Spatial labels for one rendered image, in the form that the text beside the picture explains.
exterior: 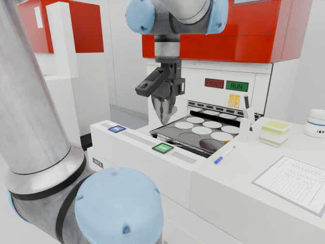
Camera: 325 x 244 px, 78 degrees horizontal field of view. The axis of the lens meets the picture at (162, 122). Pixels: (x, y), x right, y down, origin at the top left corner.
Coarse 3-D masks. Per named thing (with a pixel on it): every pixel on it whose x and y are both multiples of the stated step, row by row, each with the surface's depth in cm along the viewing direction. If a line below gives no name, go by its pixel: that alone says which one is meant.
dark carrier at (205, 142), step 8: (184, 120) 114; (208, 120) 114; (160, 128) 103; (168, 128) 103; (176, 128) 103; (216, 128) 103; (168, 136) 94; (176, 136) 94; (184, 136) 94; (192, 136) 94; (200, 136) 94; (208, 136) 94; (192, 144) 86; (200, 144) 86; (208, 144) 86; (216, 144) 86; (224, 144) 86
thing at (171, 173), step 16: (96, 128) 88; (128, 128) 87; (96, 144) 92; (112, 144) 82; (128, 144) 74; (144, 144) 73; (112, 160) 86; (128, 160) 77; (144, 160) 70; (160, 160) 65; (176, 160) 62; (192, 160) 63; (160, 176) 67; (176, 176) 62; (176, 192) 64
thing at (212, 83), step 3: (207, 81) 115; (210, 81) 114; (213, 81) 113; (216, 81) 111; (219, 81) 110; (222, 81) 109; (207, 84) 115; (210, 84) 114; (213, 84) 113; (216, 84) 112; (219, 84) 111; (222, 84) 109; (219, 87) 111; (222, 87) 110
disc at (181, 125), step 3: (177, 123) 109; (180, 123) 109; (183, 123) 109; (186, 123) 109; (189, 123) 109; (177, 126) 105; (180, 126) 105; (183, 126) 105; (186, 126) 105; (189, 126) 105; (192, 126) 105
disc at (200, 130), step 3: (192, 129) 102; (195, 129) 102; (198, 129) 102; (201, 129) 102; (204, 129) 102; (207, 129) 102; (210, 129) 102; (195, 132) 98; (198, 132) 98; (201, 132) 98; (204, 132) 98; (207, 132) 98; (210, 132) 98
